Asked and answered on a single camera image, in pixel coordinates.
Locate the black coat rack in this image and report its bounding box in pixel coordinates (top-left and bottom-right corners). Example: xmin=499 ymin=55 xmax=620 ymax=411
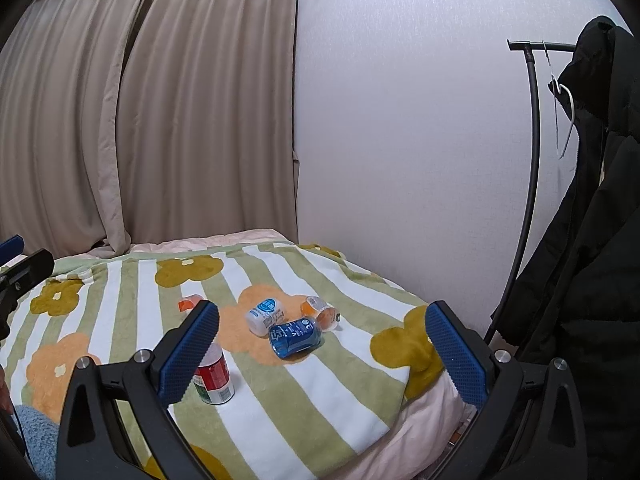
xmin=482 ymin=38 xmax=577 ymax=347

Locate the white cup with blue label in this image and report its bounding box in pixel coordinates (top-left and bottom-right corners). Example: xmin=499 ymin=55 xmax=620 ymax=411
xmin=244 ymin=297 xmax=286 ymax=336

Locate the striped flower blanket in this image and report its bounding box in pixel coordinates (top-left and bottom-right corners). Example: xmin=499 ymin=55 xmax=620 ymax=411
xmin=0 ymin=242 xmax=447 ymax=480

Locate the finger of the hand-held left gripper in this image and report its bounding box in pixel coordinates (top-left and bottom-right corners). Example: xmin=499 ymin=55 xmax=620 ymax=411
xmin=0 ymin=248 xmax=55 ymax=341
xmin=0 ymin=234 xmax=25 ymax=264

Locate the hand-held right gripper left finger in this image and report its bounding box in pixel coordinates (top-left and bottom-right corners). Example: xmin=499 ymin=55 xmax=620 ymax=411
xmin=55 ymin=300 xmax=221 ymax=480

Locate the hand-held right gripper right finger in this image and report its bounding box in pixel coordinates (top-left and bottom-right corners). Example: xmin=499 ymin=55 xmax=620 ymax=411
xmin=424 ymin=300 xmax=591 ymax=480

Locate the beige curtain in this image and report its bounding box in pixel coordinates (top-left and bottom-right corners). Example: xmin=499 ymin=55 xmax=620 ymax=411
xmin=102 ymin=0 xmax=301 ymax=256
xmin=0 ymin=0 xmax=168 ymax=257

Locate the white clothes hanger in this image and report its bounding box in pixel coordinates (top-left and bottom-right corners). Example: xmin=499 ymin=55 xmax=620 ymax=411
xmin=542 ymin=40 xmax=579 ymax=161

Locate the orange and white cup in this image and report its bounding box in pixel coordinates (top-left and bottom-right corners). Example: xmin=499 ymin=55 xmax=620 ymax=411
xmin=300 ymin=295 xmax=341 ymax=334

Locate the black padded jacket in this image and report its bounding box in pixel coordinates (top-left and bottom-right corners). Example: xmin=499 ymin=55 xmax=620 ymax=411
xmin=490 ymin=16 xmax=640 ymax=480

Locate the blue fluffy cloth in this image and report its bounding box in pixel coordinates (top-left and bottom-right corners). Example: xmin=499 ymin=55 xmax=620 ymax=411
xmin=14 ymin=404 xmax=62 ymax=478

